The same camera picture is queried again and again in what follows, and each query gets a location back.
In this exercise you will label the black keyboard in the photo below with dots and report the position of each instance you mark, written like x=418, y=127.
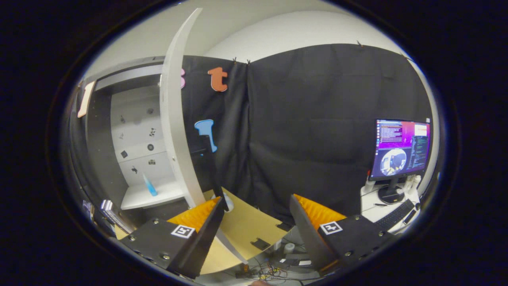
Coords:
x=395, y=216

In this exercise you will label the pale grey book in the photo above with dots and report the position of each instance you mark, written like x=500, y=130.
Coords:
x=120, y=216

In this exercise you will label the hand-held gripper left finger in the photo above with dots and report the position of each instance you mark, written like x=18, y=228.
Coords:
x=200, y=248

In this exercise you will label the dark grey cabinet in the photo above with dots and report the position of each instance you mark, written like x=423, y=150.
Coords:
x=101, y=151

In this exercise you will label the black backdrop cloth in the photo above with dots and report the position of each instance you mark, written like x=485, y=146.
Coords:
x=309, y=131

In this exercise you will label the small white device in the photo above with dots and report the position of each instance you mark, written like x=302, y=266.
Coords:
x=412, y=183

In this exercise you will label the dark blue book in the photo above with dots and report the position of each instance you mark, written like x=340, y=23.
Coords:
x=107, y=216

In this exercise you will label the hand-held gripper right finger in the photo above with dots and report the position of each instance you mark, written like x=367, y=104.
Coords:
x=307, y=238

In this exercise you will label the black table bracket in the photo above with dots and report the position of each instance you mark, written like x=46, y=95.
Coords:
x=260, y=243
x=284, y=227

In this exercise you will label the white cabinet door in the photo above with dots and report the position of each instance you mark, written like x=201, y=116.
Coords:
x=174, y=131

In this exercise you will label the white cabinet shelf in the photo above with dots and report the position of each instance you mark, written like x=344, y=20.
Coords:
x=139, y=198

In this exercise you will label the computer monitor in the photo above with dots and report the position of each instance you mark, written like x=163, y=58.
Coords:
x=401, y=147

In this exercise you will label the white oval object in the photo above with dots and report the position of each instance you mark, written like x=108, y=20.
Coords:
x=229, y=203

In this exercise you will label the blue and white tube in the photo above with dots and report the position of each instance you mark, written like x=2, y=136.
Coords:
x=150, y=186

